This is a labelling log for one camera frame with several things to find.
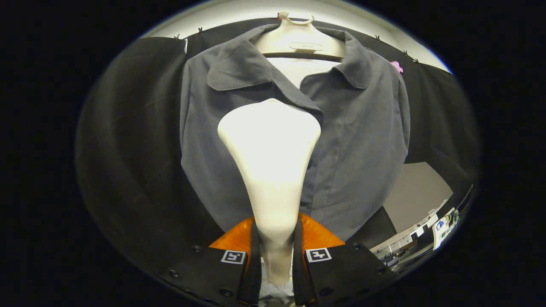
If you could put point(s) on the grey cabinet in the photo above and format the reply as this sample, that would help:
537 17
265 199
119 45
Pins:
416 192

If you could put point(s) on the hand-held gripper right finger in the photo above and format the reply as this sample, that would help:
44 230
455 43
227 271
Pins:
297 273

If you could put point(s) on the cream clothes hanger form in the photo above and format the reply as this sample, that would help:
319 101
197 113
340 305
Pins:
298 42

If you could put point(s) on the white side desk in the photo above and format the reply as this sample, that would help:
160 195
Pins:
439 234

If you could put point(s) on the grey polo shirt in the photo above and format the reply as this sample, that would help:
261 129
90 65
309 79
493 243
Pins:
362 140

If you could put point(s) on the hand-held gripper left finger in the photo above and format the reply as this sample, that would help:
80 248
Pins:
255 273

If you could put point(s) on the white garment steamer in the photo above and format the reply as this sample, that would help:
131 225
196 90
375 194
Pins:
268 149

